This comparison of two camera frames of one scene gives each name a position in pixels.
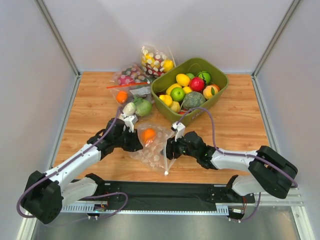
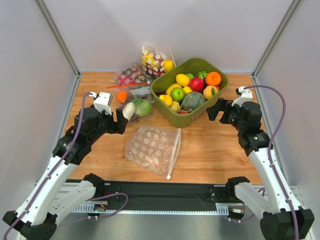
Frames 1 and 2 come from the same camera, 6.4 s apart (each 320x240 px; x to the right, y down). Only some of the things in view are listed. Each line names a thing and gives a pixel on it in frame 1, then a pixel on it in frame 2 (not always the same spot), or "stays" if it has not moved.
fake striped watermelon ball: x=204 y=75 stays
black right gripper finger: x=170 y=148 -> x=219 y=106
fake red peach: x=196 y=84 stays
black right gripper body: x=171 y=148 -> x=221 y=113
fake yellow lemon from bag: x=183 y=79 stays
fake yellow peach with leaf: x=210 y=90 stays
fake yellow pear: x=166 y=99 stays
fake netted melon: x=192 y=99 stays
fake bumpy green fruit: x=190 y=75 stays
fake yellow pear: x=186 y=90 stays
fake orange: x=148 y=134 -> x=213 y=78
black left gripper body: x=135 y=141 -> x=114 y=122
